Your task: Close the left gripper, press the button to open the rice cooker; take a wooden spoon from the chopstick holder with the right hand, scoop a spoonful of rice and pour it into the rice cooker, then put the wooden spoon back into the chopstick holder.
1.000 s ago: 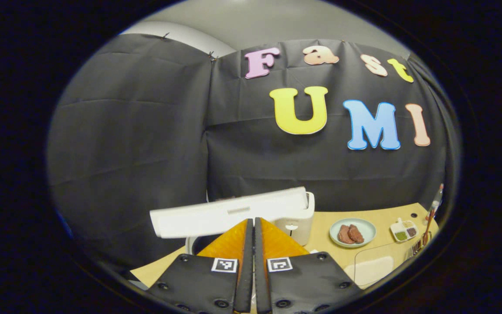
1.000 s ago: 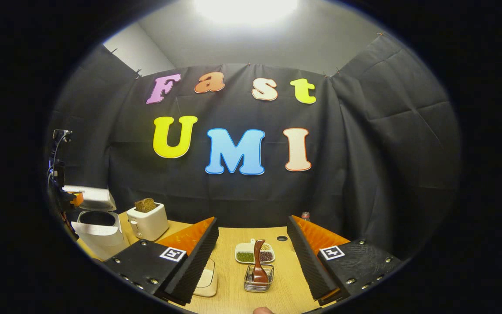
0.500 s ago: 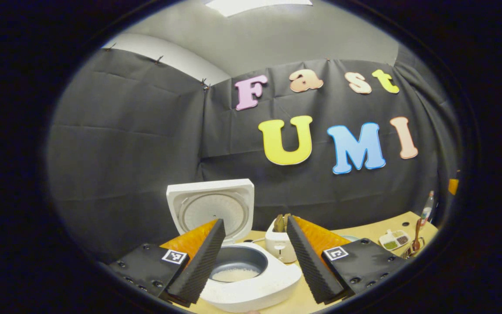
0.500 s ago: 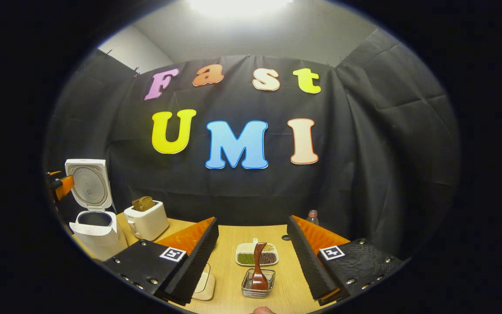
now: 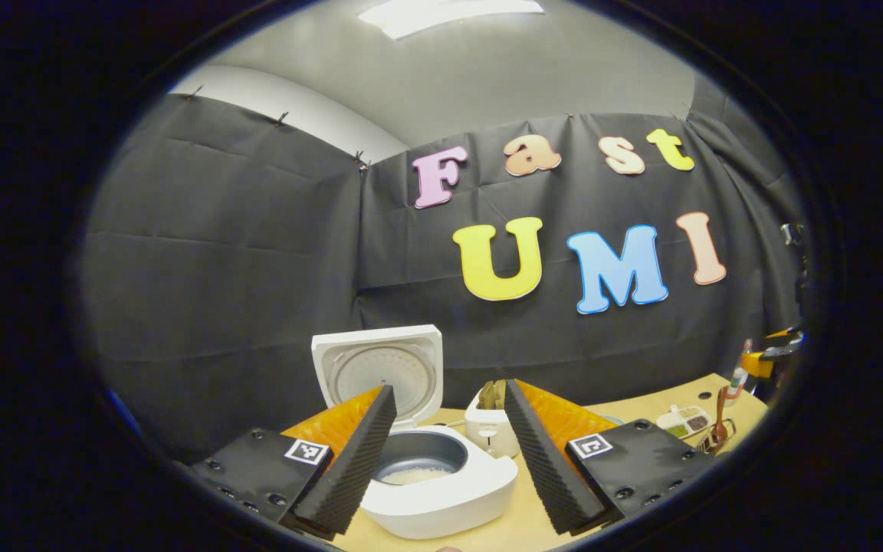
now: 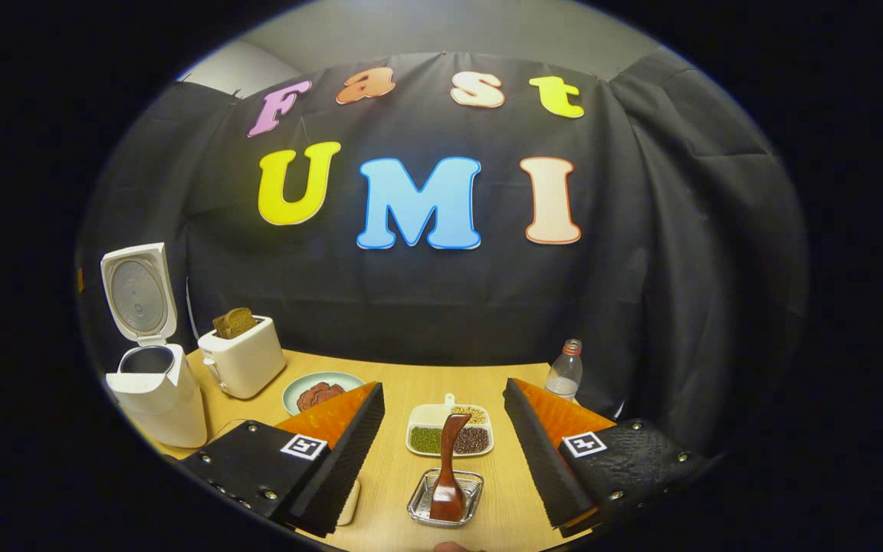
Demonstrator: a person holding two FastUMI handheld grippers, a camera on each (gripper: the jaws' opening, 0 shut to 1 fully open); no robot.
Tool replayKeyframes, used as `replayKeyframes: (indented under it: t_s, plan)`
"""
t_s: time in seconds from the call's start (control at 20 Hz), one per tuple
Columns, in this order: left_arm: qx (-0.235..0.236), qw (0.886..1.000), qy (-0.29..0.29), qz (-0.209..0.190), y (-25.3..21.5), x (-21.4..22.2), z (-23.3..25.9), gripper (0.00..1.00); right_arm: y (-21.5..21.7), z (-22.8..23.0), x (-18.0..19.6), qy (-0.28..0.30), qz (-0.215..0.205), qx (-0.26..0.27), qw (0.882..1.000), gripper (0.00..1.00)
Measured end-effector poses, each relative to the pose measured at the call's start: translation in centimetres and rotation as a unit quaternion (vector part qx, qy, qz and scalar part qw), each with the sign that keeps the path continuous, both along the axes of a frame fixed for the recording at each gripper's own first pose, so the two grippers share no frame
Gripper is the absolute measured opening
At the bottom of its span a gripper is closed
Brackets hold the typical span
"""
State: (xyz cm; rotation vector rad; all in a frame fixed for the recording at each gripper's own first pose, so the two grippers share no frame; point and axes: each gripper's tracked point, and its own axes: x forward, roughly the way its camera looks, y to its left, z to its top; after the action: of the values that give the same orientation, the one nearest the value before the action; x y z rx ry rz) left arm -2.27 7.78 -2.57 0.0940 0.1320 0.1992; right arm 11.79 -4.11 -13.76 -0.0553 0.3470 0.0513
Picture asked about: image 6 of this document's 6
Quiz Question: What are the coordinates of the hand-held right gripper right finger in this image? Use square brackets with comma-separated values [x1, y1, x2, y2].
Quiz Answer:
[503, 377, 722, 537]

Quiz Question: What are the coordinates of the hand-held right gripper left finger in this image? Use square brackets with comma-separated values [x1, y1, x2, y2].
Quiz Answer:
[179, 381, 386, 539]

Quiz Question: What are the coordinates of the metal wire chopstick holder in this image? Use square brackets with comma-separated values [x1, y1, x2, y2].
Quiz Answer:
[408, 468, 484, 528]

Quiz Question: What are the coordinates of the brown wooden spoon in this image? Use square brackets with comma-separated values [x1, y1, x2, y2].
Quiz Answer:
[430, 412, 473, 523]

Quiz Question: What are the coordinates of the white rice cooker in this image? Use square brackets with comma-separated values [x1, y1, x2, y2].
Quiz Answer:
[100, 242, 208, 449]

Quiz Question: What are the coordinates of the clear rice container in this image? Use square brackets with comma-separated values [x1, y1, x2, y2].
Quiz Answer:
[338, 479, 361, 527]

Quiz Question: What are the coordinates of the red meat slice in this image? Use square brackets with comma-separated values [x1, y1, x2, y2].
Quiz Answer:
[296, 381, 346, 412]

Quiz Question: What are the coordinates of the pale green plate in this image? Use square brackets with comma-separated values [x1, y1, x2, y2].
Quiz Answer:
[282, 371, 366, 416]

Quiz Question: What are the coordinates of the clear plastic water bottle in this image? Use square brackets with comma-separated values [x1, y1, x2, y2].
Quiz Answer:
[544, 339, 584, 403]

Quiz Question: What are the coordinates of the white divided bean dish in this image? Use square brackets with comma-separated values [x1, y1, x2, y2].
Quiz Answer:
[406, 393, 494, 458]

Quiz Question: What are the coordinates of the cream white toaster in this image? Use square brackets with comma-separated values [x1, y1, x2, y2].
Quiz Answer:
[197, 315, 287, 400]

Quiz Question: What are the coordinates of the brown toast slice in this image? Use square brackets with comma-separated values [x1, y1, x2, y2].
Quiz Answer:
[212, 307, 258, 340]

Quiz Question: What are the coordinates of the black backdrop cloth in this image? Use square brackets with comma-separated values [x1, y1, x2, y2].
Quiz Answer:
[77, 50, 810, 461]

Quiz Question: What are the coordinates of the white power cord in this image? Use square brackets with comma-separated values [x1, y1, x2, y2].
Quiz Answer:
[183, 278, 199, 340]

